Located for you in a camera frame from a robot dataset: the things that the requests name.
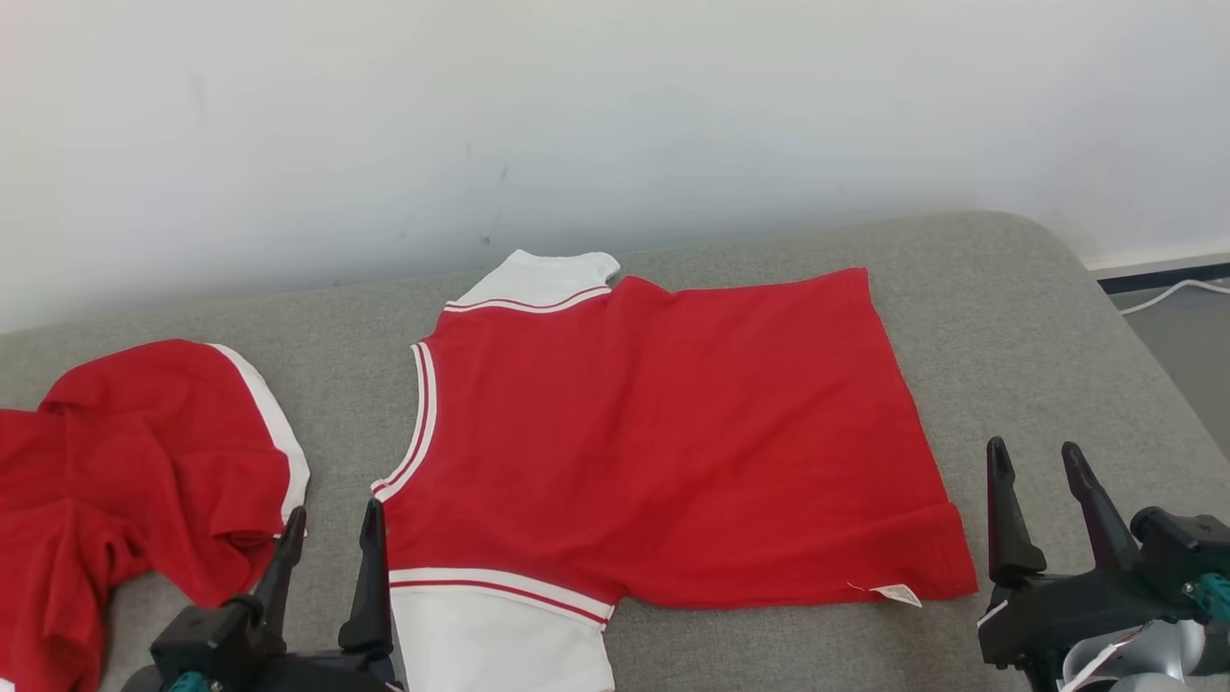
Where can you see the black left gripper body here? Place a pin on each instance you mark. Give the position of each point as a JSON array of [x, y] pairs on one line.
[[288, 676]]

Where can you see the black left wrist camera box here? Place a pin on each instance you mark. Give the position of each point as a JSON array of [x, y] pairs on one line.
[[202, 634]]

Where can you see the teal wrist plug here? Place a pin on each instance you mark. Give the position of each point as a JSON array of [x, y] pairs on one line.
[[190, 682], [1213, 596]]

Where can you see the dark wall baseboard strip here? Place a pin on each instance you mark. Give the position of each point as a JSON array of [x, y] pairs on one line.
[[1163, 278]]

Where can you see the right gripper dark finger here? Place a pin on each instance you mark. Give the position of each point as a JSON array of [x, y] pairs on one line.
[[1100, 519], [1007, 519]]

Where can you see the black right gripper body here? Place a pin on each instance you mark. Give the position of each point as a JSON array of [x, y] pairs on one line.
[[1067, 605]]

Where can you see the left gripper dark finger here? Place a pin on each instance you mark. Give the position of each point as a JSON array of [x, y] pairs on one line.
[[281, 577], [373, 586]]

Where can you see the red shorts with white stripe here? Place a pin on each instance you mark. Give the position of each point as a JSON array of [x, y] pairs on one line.
[[144, 452]]

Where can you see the red and white jersey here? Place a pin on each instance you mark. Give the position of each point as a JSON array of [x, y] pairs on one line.
[[673, 432]]

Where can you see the teal left wrist plug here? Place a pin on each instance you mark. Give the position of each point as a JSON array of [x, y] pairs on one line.
[[190, 682]]

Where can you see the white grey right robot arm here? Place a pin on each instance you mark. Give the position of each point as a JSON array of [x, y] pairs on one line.
[[1172, 658]]

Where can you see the teal right wrist plug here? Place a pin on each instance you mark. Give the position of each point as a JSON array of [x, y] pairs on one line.
[[1213, 596]]

